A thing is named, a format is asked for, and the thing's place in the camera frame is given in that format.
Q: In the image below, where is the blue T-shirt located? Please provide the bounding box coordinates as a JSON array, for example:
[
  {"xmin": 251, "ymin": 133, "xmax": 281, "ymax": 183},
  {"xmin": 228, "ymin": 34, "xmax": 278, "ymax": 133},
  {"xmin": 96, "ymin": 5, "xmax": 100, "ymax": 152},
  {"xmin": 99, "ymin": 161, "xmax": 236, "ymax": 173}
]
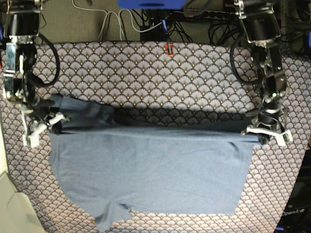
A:
[{"xmin": 50, "ymin": 95, "xmax": 258, "ymax": 231}]

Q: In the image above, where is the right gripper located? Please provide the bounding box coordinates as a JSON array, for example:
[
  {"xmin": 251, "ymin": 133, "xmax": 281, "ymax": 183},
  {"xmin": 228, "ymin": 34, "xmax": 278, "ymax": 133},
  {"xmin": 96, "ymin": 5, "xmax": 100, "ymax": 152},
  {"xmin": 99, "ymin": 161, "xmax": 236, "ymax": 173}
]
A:
[{"xmin": 20, "ymin": 99, "xmax": 70, "ymax": 147}]

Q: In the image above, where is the red table clamp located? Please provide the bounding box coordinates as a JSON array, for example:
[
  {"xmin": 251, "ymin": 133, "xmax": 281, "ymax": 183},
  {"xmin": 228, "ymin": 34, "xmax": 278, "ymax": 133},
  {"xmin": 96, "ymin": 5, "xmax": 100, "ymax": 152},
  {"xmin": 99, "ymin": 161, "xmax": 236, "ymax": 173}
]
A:
[{"xmin": 165, "ymin": 43, "xmax": 173, "ymax": 57}]

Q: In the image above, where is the black power strip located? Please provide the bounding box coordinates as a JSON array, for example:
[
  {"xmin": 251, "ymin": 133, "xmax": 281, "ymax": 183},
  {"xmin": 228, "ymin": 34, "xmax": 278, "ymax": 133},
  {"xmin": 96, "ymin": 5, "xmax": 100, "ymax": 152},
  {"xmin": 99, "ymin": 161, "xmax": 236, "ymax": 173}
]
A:
[{"xmin": 182, "ymin": 10, "xmax": 237, "ymax": 22}]

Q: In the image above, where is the fan-patterned tablecloth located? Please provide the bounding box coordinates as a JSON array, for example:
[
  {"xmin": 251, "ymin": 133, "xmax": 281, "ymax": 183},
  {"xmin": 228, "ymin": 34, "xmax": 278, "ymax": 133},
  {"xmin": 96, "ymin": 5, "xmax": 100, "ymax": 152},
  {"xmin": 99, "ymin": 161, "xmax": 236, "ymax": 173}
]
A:
[{"xmin": 0, "ymin": 42, "xmax": 311, "ymax": 233}]

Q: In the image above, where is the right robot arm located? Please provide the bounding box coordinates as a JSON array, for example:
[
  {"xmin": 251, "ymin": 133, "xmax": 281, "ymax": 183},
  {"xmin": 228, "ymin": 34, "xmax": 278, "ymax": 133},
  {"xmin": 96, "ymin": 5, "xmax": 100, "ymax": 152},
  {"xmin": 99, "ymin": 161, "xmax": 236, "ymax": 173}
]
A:
[{"xmin": 3, "ymin": 0, "xmax": 68, "ymax": 148}]

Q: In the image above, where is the black OpenArm box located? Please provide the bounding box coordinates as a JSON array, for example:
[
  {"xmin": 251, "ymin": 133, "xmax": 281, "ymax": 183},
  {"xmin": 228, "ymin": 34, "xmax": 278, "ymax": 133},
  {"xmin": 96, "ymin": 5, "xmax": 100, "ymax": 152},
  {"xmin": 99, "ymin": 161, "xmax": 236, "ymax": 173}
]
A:
[{"xmin": 275, "ymin": 147, "xmax": 311, "ymax": 233}]

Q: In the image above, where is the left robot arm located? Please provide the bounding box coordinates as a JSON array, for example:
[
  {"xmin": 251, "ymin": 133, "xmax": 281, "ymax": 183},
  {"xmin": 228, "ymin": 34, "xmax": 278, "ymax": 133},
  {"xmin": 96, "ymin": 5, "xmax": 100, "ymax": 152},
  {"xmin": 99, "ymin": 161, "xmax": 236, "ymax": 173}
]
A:
[{"xmin": 229, "ymin": 0, "xmax": 293, "ymax": 146}]

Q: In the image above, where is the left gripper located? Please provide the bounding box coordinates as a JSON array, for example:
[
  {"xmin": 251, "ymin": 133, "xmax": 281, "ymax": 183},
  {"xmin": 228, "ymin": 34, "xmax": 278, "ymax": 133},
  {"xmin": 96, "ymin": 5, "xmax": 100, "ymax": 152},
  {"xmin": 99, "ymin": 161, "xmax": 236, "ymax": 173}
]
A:
[{"xmin": 241, "ymin": 115, "xmax": 292, "ymax": 146}]

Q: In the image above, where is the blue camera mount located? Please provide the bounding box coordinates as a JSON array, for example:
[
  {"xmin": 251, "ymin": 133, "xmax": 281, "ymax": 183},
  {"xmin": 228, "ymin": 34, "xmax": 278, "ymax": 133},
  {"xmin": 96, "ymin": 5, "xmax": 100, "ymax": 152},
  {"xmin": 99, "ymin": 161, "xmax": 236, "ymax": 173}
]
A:
[{"xmin": 118, "ymin": 0, "xmax": 186, "ymax": 10}]

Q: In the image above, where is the white cable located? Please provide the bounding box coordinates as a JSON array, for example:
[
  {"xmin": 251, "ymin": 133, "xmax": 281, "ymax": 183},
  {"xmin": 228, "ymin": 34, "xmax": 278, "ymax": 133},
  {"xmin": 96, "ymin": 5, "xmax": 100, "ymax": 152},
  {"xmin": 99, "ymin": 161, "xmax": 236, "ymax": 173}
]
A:
[{"xmin": 72, "ymin": 0, "xmax": 162, "ymax": 41}]

